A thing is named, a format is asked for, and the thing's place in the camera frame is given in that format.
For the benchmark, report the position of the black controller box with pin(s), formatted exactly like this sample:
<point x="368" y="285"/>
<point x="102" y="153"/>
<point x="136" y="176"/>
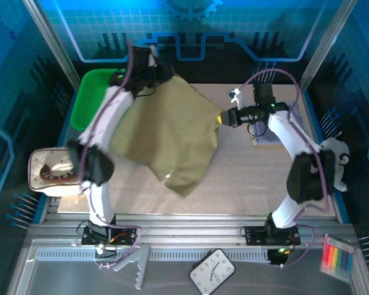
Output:
<point x="275" y="258"/>

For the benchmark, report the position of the aluminium frame post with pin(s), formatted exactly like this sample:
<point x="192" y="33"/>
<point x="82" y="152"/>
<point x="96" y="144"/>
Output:
<point x="52" y="46"/>
<point x="326" y="46"/>

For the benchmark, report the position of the cream quilted pouch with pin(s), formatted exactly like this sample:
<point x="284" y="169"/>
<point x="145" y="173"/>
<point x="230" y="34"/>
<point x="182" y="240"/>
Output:
<point x="58" y="167"/>

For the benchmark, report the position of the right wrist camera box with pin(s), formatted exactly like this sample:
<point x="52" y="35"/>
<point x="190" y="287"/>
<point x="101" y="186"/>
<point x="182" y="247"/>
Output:
<point x="235" y="96"/>

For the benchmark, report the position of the coloured marker box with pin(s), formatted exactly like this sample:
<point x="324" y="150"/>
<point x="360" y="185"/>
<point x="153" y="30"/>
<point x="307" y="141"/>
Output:
<point x="336" y="258"/>

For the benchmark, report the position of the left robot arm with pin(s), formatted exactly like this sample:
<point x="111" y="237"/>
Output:
<point x="101" y="199"/>

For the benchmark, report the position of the white analog clock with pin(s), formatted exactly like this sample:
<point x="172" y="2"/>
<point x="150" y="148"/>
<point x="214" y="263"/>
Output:
<point x="212" y="270"/>

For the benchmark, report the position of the grey plush toy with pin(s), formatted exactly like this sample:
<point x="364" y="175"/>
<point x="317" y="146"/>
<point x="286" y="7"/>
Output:
<point x="341" y="150"/>

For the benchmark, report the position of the olive green skirt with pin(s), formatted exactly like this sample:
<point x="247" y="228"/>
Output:
<point x="172" y="129"/>

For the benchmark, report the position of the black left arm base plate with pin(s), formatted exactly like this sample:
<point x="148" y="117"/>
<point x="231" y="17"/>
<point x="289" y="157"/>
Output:
<point x="126" y="236"/>

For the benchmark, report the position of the aluminium front frame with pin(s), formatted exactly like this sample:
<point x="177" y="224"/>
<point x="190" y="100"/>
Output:
<point x="187" y="224"/>

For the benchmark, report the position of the grey toothed metal bracket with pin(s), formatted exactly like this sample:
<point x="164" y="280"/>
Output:
<point x="141" y="261"/>

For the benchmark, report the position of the lavender grey skirt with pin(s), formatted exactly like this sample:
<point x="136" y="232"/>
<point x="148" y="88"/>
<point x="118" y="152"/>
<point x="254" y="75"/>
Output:
<point x="269" y="138"/>

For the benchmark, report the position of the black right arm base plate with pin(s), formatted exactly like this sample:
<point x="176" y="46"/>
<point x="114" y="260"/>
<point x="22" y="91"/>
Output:
<point x="255" y="235"/>

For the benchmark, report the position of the green plastic basket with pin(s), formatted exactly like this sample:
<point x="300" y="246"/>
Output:
<point x="86" y="101"/>

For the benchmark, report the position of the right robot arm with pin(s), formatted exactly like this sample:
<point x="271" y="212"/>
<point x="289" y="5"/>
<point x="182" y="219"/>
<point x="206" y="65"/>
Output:
<point x="286" y="212"/>

